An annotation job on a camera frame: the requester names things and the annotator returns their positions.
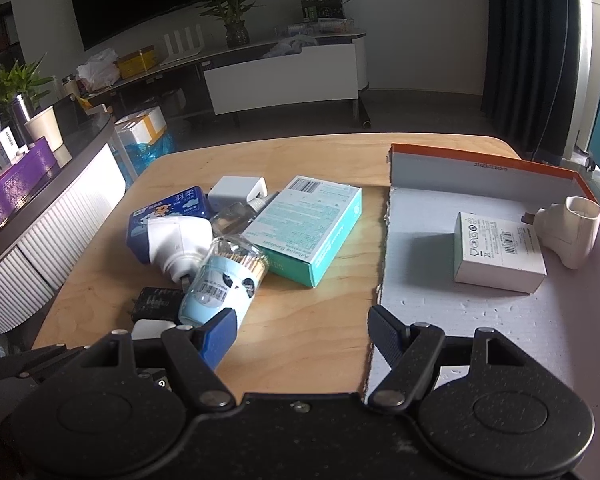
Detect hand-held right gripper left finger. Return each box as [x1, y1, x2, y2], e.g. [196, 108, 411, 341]
[82, 307, 239, 409]

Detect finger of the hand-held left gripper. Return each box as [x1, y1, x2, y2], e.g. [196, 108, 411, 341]
[0, 342, 90, 384]

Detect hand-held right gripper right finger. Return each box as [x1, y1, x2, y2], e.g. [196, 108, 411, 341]
[367, 305, 526, 409]

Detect cotton swab jar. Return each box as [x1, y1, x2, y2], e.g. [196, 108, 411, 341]
[178, 236, 271, 327]

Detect orange-rimmed cardboard box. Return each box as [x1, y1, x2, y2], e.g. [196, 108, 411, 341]
[362, 143, 600, 480]

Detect white plug-in device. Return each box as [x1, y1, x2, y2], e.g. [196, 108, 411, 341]
[145, 216, 215, 291]

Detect black power adapter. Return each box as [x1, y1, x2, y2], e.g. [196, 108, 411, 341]
[127, 286, 186, 322]

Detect small white adapter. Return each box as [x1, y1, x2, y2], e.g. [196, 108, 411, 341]
[130, 319, 177, 340]

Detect small clear bottle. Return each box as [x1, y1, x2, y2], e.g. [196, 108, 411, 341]
[210, 192, 281, 236]

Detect teal bandage box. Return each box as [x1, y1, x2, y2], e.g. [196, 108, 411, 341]
[241, 175, 363, 288]

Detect white ribbed curved cabinet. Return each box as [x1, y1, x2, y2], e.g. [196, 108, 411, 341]
[0, 105, 128, 336]

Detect blue tissue packet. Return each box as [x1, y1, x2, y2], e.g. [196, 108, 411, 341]
[126, 186, 212, 264]

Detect small white product box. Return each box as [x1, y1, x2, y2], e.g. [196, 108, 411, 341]
[454, 211, 548, 295]

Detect white charger block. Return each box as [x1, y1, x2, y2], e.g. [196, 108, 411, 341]
[207, 176, 268, 208]

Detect purple box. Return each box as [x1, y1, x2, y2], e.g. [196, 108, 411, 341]
[0, 137, 62, 241]

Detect blue plastic bag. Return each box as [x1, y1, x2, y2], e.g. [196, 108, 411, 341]
[122, 132, 178, 188]

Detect white T-shaped plug device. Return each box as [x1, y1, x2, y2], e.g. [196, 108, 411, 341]
[520, 196, 600, 271]

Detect white medicine box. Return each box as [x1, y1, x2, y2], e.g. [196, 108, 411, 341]
[0, 127, 21, 173]

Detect white and yellow carton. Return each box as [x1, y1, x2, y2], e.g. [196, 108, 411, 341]
[114, 106, 168, 148]

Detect paper cup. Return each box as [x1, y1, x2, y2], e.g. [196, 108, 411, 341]
[24, 107, 63, 152]

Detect steel bottle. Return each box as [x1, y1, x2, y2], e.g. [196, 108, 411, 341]
[9, 92, 36, 146]

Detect white curved TV stand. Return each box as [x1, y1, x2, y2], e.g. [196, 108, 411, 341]
[87, 30, 373, 128]

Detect yellow box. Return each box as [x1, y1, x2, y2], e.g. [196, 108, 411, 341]
[116, 46, 157, 80]

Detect leafy green plant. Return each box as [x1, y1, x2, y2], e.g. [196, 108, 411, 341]
[0, 57, 56, 116]

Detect white antenna router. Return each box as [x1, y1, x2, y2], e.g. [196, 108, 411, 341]
[161, 25, 204, 66]

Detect white plastic bag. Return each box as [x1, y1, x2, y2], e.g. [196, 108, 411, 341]
[76, 49, 120, 88]

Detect white crumpled cloth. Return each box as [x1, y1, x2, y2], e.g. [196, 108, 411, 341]
[262, 35, 318, 58]

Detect clear packets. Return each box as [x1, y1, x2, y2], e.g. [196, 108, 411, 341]
[287, 17, 355, 36]

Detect dark curtain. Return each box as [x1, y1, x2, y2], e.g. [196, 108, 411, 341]
[482, 0, 588, 153]

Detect bamboo plant in glass vase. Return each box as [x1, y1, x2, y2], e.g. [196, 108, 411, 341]
[192, 0, 266, 48]

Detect green printed box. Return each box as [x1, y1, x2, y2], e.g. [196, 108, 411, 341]
[300, 0, 343, 23]

